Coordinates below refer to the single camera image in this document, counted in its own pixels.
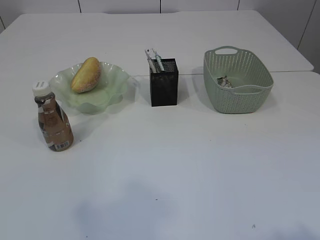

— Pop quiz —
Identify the pink grey paper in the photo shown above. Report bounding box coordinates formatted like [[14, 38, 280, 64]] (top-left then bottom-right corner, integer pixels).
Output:
[[216, 75, 234, 89]]

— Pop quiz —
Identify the light blue pen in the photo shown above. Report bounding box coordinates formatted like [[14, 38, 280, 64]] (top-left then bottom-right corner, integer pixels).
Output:
[[152, 48, 165, 72]]

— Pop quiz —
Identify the brown coffee bottle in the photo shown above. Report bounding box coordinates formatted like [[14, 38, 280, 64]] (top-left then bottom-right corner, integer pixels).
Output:
[[32, 81, 74, 152]]

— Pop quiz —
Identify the clear plastic ruler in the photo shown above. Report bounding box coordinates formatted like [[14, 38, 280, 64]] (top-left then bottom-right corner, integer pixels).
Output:
[[144, 48, 157, 73]]

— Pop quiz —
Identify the green plastic woven basket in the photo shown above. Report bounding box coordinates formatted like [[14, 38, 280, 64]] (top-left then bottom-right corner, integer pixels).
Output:
[[203, 46, 274, 114]]

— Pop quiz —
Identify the black mesh pen holder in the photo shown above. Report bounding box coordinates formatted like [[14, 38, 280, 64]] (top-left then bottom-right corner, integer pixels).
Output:
[[149, 58, 179, 107]]

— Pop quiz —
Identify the green glass wavy plate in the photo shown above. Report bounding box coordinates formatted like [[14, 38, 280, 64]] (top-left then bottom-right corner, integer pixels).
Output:
[[49, 61, 130, 114]]

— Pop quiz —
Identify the yellow sugared bread bun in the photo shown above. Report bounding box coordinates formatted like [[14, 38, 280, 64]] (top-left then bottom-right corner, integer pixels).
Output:
[[71, 57, 101, 93]]

